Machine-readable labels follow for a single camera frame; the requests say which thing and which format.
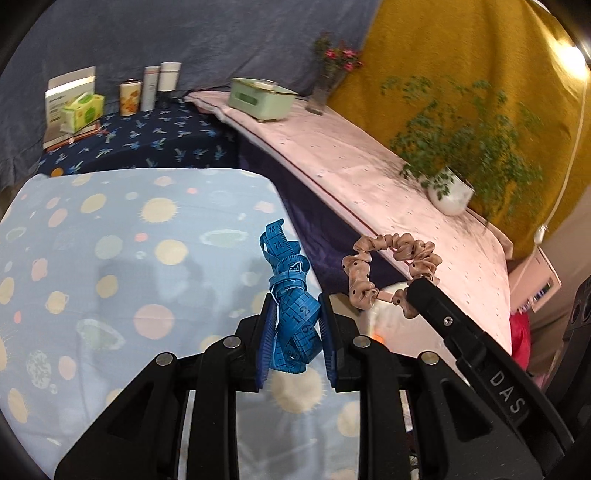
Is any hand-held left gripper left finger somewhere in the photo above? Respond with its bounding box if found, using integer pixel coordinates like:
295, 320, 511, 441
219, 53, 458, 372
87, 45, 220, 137
54, 293, 278, 480

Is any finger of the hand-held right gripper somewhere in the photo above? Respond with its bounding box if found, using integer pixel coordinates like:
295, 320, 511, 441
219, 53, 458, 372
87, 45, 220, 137
405, 279, 491, 366

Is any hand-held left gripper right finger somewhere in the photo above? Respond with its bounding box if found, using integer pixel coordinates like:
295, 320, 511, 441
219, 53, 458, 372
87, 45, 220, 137
318, 292, 544, 480

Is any blue measuring tape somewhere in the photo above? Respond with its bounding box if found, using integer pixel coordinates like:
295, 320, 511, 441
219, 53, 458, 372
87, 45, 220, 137
259, 220, 322, 374

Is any pink dotted scrunchie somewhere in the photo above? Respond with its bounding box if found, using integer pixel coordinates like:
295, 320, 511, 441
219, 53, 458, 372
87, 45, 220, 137
342, 233, 443, 319

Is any red cloth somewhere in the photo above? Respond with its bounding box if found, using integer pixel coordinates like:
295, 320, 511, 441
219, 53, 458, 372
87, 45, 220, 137
510, 311, 532, 370

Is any pink appliance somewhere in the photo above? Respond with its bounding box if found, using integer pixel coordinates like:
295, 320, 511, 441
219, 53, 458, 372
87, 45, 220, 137
508, 251, 562, 315

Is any potted green plant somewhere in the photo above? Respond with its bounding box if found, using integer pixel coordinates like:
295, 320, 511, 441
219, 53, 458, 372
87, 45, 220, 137
381, 76, 546, 217

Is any dark purple cloth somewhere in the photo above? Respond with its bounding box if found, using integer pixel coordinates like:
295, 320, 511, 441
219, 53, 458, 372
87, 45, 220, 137
238, 131, 416, 296

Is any light blue dotted cloth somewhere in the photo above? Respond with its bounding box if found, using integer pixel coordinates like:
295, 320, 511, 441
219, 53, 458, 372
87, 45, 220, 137
0, 168, 411, 480

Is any pink cloth cover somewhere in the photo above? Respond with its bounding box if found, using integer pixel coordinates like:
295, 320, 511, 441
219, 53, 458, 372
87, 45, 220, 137
187, 90, 515, 356

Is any navy printed cloth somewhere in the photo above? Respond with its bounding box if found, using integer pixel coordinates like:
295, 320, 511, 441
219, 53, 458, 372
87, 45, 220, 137
37, 99, 241, 176

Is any mint green storage box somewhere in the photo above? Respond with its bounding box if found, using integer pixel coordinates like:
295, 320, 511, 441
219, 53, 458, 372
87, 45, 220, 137
229, 77, 300, 123

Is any glass vase with pink flowers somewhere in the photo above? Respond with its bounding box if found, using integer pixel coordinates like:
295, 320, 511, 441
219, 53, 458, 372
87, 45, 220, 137
305, 32, 365, 116

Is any slim white bottle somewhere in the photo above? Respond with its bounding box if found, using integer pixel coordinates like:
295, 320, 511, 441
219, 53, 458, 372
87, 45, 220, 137
141, 66, 161, 112

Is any mustard yellow backdrop cloth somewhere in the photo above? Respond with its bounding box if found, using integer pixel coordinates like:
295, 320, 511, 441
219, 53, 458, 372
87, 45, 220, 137
325, 0, 591, 259

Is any yellow printed can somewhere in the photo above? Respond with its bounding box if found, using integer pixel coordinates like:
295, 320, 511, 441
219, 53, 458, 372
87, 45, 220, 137
119, 79, 142, 116

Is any white thermos cup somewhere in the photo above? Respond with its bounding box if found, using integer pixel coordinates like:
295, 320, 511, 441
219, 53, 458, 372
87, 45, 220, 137
158, 62, 181, 96

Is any brown notebook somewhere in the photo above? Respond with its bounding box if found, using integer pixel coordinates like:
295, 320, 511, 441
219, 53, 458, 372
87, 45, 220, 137
44, 121, 102, 151

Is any green tissue pack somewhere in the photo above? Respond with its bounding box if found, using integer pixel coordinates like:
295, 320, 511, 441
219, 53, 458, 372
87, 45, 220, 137
61, 92, 105, 131

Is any grey-blue backdrop cloth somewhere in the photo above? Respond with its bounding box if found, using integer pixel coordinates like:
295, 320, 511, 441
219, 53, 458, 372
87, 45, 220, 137
0, 0, 384, 185

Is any open white cardboard box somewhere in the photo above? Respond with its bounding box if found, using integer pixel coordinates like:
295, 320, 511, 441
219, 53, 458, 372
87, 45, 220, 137
45, 67, 98, 128

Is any white cable with switch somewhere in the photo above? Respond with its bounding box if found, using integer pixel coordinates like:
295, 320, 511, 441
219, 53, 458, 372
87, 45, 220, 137
536, 69, 591, 245

